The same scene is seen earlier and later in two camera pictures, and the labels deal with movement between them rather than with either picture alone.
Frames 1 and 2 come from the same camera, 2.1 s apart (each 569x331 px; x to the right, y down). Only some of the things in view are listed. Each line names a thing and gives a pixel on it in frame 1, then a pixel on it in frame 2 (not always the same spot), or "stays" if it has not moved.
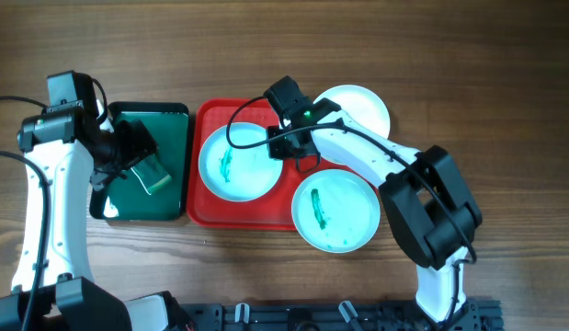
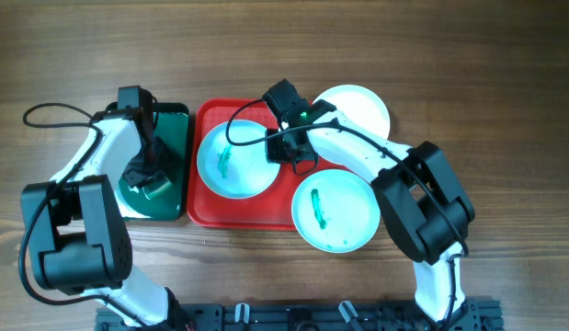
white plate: [235, 165] stays
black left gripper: [142, 142] to [168, 159]
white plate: [335, 211] stays
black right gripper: [277, 151] stays
